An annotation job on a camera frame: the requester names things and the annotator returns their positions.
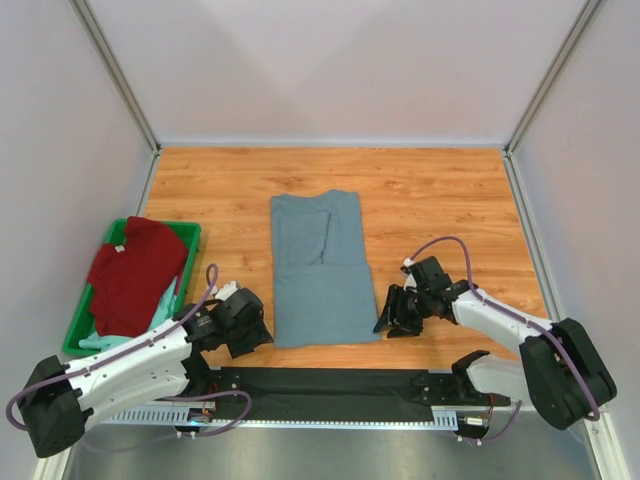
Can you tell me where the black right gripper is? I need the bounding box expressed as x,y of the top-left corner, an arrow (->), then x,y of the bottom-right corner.
373,286 -> 431,340

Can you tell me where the blue grey t shirt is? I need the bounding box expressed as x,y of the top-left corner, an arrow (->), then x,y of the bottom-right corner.
270,190 -> 379,349

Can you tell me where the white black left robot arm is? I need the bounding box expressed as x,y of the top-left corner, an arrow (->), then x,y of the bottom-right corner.
14,301 -> 271,458

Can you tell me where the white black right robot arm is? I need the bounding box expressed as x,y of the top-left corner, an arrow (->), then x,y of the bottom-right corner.
374,280 -> 617,430

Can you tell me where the black base mat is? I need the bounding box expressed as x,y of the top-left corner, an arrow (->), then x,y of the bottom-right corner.
189,366 -> 512,422

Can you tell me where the red t shirt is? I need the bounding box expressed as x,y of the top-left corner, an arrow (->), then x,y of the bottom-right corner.
88,216 -> 189,337

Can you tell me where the mint green t shirt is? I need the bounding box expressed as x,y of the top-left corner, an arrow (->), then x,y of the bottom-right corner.
79,276 -> 182,352

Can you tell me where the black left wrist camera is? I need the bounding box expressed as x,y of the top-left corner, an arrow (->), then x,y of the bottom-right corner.
213,281 -> 264,318

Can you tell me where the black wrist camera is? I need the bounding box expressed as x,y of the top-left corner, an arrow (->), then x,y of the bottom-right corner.
213,281 -> 264,318
401,256 -> 452,292

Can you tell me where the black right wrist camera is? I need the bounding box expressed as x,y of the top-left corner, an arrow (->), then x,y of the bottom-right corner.
401,256 -> 452,292

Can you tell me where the aluminium frame rail front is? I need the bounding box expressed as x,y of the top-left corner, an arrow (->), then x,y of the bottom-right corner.
59,363 -> 609,426

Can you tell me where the white slotted cable duct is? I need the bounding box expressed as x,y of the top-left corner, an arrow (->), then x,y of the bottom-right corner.
99,407 -> 459,430

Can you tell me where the aluminium back rail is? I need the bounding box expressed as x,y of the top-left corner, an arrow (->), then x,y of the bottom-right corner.
159,141 -> 506,151

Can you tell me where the aluminium frame post right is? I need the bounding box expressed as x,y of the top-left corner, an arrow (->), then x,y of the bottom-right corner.
503,0 -> 606,157

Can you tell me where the aluminium frame post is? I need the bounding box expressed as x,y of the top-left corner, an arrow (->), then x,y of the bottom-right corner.
503,0 -> 606,157
69,0 -> 161,154

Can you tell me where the aluminium frame post left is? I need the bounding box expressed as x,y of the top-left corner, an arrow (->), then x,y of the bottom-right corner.
69,0 -> 161,154

